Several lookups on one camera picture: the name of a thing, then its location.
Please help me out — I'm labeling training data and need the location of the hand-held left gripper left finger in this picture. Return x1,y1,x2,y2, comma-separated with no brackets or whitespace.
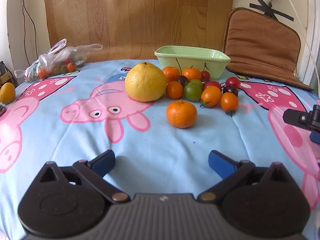
30,149,131,203

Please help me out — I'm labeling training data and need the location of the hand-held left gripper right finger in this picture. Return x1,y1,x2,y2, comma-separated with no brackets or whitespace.
197,150,294,203

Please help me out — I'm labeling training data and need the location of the orange cherry tomato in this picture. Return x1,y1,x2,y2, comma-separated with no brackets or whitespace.
220,92,239,117
166,81,184,100
200,86,222,108

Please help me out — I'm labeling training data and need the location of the large tangerine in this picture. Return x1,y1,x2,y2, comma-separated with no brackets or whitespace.
166,100,197,129

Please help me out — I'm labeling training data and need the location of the red cherry tomato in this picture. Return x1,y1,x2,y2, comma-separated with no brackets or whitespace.
226,77,240,88
201,62,211,80
204,81,222,90

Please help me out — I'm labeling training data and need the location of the small tangerine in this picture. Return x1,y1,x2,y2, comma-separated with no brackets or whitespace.
162,66,180,83
182,66,202,82

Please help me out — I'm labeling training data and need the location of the light green plastic basin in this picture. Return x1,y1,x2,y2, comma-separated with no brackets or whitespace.
154,46,231,80

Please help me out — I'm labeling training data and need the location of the printed cartoon pig blanket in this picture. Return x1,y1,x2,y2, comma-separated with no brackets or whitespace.
0,59,320,240

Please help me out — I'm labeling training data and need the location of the brown seat cushion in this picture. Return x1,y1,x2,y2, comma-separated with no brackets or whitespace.
222,7,315,92

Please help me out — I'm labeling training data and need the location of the large yellow pomelo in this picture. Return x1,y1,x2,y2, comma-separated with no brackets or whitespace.
125,62,167,102

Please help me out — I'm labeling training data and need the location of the black tape cross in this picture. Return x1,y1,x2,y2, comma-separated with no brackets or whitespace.
249,0,295,22

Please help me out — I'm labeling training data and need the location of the clear plastic bag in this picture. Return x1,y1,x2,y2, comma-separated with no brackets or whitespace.
14,39,103,83

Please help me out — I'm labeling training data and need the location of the yellow mango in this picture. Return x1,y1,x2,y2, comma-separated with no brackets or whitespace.
0,82,16,105

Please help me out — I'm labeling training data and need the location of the wooden board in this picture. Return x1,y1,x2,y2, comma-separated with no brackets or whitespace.
44,0,235,63

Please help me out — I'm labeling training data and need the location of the white cable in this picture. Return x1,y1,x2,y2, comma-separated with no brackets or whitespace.
284,0,320,98

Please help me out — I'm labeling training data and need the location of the black cable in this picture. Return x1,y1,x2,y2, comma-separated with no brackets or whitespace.
19,0,38,67

